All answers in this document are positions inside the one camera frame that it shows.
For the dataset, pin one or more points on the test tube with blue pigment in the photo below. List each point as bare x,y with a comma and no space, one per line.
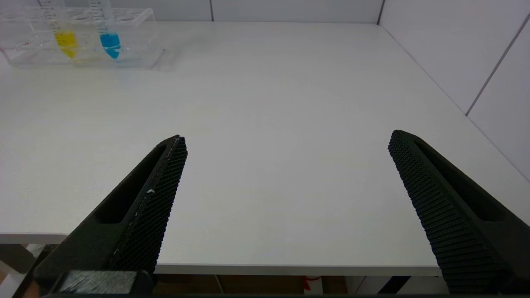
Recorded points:
110,44

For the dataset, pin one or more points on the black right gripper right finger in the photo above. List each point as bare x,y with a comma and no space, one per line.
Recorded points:
455,215

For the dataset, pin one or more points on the grey table leg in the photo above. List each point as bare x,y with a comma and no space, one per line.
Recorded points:
14,256

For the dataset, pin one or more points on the clear acrylic test tube rack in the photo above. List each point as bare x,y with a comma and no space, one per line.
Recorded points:
136,45

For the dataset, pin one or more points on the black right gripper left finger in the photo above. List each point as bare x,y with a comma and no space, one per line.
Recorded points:
140,223

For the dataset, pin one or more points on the test tube with yellow pigment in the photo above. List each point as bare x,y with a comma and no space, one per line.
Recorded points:
67,42

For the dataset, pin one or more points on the black table leg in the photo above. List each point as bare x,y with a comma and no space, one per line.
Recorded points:
391,284

